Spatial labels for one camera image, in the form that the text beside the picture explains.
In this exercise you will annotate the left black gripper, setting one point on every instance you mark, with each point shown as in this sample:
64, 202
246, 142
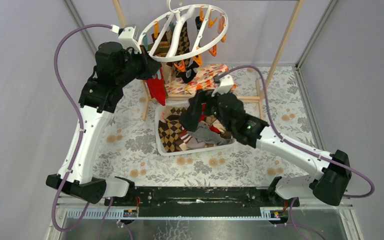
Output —
146, 65

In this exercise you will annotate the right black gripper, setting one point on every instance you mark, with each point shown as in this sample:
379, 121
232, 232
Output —
206, 97

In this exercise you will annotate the grey sock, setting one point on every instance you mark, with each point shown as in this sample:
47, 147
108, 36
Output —
204, 134

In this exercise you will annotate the white round clip hanger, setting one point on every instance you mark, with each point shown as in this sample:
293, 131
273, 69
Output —
212, 33

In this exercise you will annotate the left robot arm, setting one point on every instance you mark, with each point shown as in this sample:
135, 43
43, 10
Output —
115, 67

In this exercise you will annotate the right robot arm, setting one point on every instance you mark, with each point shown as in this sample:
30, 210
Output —
328, 174

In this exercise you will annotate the orange patterned cloth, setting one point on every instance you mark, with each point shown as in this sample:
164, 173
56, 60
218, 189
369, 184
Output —
203, 80

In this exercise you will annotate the hanging green striped sock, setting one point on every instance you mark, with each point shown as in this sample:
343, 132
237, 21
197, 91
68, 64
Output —
163, 46

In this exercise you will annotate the hanging black lettered sock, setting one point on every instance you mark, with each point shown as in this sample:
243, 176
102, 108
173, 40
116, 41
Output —
190, 71

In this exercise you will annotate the white laundry basket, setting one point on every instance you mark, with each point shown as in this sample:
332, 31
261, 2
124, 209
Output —
159, 144

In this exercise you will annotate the hanging brown argyle sock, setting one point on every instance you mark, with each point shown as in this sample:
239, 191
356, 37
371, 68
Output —
183, 46

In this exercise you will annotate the brown argyle sock in basket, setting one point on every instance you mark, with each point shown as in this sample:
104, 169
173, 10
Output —
169, 128

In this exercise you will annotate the floral table cloth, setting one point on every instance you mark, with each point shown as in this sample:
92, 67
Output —
128, 146

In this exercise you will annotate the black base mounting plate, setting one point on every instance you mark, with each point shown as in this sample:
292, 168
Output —
152, 201

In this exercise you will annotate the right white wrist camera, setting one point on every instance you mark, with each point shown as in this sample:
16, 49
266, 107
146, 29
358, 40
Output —
223, 85

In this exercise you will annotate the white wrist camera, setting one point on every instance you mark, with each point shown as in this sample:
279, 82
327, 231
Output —
127, 37
223, 85

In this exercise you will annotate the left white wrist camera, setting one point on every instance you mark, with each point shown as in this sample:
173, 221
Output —
127, 37

